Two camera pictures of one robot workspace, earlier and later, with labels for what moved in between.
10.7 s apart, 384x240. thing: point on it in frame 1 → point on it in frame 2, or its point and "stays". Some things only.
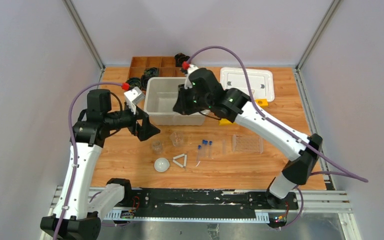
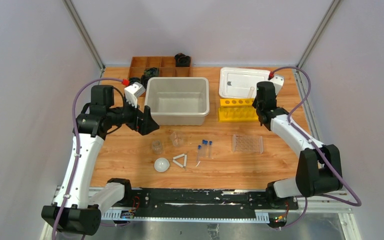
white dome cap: x=161 y=164 stays
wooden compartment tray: x=166 y=65 stays
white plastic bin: x=160 y=94 stays
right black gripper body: x=191 y=102 → x=256 y=104
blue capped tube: x=210 y=144 stays
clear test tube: x=224 y=147 → x=252 y=88
